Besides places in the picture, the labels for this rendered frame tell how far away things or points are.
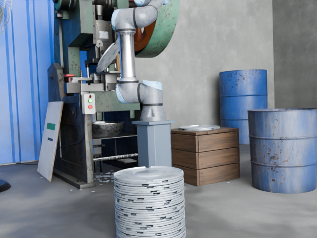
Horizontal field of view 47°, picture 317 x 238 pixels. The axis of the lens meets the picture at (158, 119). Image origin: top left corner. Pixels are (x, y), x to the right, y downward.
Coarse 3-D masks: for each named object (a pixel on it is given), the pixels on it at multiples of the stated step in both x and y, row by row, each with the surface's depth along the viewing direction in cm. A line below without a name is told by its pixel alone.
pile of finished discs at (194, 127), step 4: (180, 128) 258; (184, 128) 252; (188, 128) 250; (192, 128) 248; (196, 128) 248; (200, 128) 251; (204, 128) 247; (208, 128) 248; (212, 128) 257; (216, 128) 251
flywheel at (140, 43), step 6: (132, 0) 307; (150, 24) 285; (138, 30) 302; (144, 30) 293; (150, 30) 279; (138, 36) 302; (144, 36) 294; (150, 36) 279; (138, 42) 301; (144, 42) 287; (138, 48) 296
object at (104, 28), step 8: (96, 24) 269; (104, 24) 272; (96, 32) 269; (104, 32) 272; (112, 32) 276; (104, 40) 272; (112, 40) 276; (96, 48) 269; (104, 48) 269; (96, 56) 269
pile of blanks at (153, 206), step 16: (128, 192) 141; (144, 192) 138; (160, 192) 142; (176, 192) 144; (128, 208) 143; (144, 208) 139; (160, 208) 142; (176, 208) 144; (128, 224) 142; (144, 224) 139; (160, 224) 140; (176, 224) 144
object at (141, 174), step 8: (136, 168) 166; (144, 168) 166; (152, 168) 165; (160, 168) 164; (168, 168) 163; (176, 168) 160; (120, 176) 150; (128, 176) 149; (136, 176) 148; (144, 176) 147; (152, 176) 147; (160, 176) 147; (168, 176) 146; (176, 176) 143
